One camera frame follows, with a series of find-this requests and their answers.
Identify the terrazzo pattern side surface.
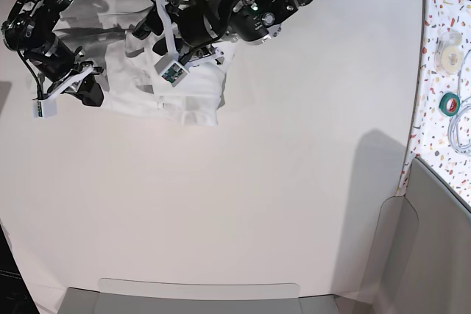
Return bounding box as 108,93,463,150
397,0,470,203

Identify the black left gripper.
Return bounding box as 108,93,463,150
132,0,230,59

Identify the white coiled cable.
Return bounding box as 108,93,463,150
447,49,471,154

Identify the green tape roll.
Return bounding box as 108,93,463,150
439,92,461,117

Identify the grey chair right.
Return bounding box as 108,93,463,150
336,158,470,313

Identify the white t-shirt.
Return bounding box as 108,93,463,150
54,0,236,126

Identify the clear tape dispenser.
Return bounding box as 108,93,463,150
434,31,464,74

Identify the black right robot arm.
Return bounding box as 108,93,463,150
1,0,104,107

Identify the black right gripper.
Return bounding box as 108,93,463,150
24,34,104,107

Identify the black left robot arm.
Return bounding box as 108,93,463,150
163,0,313,64

